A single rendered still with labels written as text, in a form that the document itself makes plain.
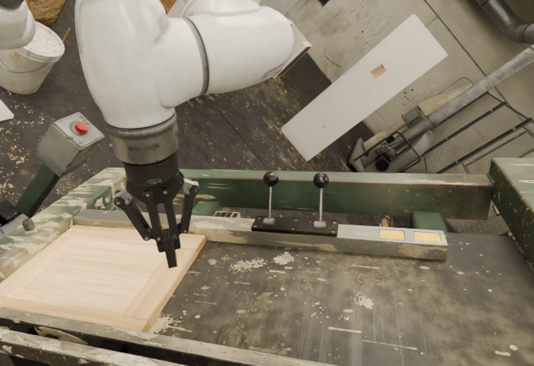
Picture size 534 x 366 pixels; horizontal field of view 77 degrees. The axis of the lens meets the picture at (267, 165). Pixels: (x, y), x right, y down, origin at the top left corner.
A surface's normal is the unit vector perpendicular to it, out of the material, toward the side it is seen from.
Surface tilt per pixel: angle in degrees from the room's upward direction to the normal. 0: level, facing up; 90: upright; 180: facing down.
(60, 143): 90
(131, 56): 65
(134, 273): 51
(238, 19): 31
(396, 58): 90
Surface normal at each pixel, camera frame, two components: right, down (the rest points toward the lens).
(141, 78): 0.53, 0.49
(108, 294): -0.11, -0.90
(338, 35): -0.35, 0.34
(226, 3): 0.22, -0.49
